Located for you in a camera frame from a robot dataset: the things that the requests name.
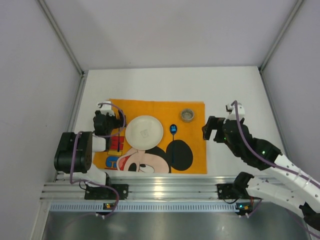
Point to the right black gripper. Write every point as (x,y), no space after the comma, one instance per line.
(217,129)

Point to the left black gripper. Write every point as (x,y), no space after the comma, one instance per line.
(117,121)

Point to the blue metallic fork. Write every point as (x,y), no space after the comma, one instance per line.
(120,140)

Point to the white round plate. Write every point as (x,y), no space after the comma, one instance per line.
(144,132)

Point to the blue metallic spoon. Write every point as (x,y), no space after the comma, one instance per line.
(173,130)

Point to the orange Mickey Mouse placemat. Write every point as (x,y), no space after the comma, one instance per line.
(190,152)

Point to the small metal cup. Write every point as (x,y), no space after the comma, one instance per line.
(187,115)

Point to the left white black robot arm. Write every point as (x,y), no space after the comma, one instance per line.
(74,154)

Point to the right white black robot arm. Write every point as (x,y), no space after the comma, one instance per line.
(300,194)

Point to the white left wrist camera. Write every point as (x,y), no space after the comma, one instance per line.
(105,106)

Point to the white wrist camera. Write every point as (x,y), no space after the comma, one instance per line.
(235,110)
(105,106)

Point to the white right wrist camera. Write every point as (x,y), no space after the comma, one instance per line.
(235,110)

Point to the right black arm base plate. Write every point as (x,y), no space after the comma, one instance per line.
(228,191)

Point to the perforated grey cable duct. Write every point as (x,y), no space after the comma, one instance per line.
(146,207)

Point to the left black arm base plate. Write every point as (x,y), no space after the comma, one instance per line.
(102,193)

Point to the aluminium mounting rail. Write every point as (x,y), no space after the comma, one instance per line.
(145,188)

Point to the left aluminium frame post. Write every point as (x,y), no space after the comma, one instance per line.
(60,35)

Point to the aluminium frame post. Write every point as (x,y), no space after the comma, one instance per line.
(60,35)
(290,18)

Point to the right aluminium frame post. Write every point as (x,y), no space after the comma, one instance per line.
(290,18)

